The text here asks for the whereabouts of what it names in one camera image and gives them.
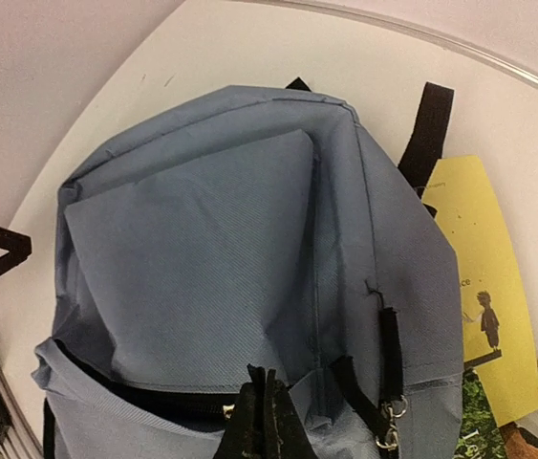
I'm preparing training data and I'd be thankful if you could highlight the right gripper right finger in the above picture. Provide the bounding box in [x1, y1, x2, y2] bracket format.
[264, 369, 316, 459]

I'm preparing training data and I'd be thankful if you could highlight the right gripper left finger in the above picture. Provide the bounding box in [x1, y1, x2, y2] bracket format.
[214, 365, 267, 459]

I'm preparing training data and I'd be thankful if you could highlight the green fantasy cover book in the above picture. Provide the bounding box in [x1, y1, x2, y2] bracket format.
[454, 368, 507, 459]

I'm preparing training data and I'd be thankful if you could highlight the blue student backpack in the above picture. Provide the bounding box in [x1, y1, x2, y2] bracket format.
[33, 83, 463, 458]

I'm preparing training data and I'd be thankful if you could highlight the red treehouse comic book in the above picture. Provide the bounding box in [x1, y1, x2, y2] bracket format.
[499, 422, 538, 459]

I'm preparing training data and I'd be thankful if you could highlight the yellow paperback book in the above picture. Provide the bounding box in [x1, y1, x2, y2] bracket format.
[422, 156, 538, 426]

